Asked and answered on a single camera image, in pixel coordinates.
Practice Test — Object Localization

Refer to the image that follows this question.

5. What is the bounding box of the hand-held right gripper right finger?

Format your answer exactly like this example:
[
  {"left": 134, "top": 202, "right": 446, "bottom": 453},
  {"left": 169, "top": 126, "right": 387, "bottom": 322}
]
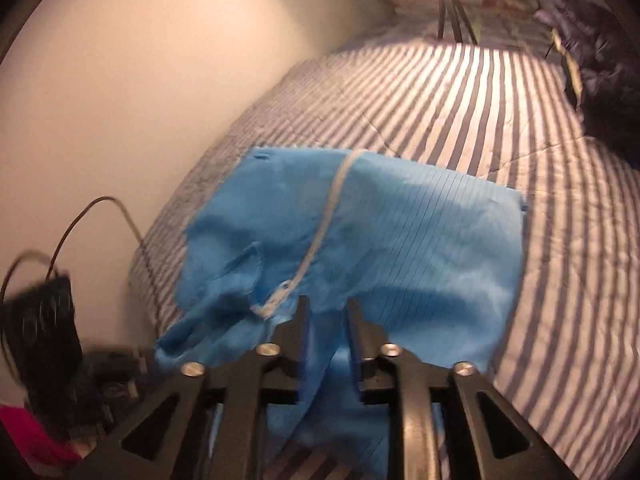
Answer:
[{"left": 346, "top": 299, "right": 581, "bottom": 480}]

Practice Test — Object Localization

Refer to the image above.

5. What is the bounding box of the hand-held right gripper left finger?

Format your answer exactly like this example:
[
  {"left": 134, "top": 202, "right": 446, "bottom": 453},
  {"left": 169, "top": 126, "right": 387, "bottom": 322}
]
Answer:
[{"left": 65, "top": 296, "right": 313, "bottom": 480}]

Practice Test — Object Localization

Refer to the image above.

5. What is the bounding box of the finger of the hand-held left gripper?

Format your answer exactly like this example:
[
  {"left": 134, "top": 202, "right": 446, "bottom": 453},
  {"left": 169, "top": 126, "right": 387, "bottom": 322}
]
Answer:
[{"left": 87, "top": 347, "right": 161, "bottom": 403}]

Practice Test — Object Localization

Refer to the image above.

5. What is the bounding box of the light blue jacket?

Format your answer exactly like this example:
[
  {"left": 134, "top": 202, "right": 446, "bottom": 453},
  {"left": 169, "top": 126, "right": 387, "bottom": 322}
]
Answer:
[{"left": 152, "top": 146, "right": 530, "bottom": 480}]

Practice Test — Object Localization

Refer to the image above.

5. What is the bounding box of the striped bed mattress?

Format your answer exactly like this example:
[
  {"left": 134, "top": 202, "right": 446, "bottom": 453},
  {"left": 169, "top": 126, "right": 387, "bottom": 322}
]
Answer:
[{"left": 127, "top": 35, "right": 640, "bottom": 480}]

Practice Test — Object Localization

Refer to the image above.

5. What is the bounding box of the black tripod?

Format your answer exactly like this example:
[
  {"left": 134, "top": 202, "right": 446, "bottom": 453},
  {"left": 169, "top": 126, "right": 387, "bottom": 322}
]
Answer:
[{"left": 435, "top": 0, "right": 478, "bottom": 43}]

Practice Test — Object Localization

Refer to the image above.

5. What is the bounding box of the dark navy puffer jacket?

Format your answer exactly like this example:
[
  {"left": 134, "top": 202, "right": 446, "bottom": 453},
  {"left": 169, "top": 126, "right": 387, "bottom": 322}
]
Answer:
[{"left": 532, "top": 0, "right": 640, "bottom": 161}]

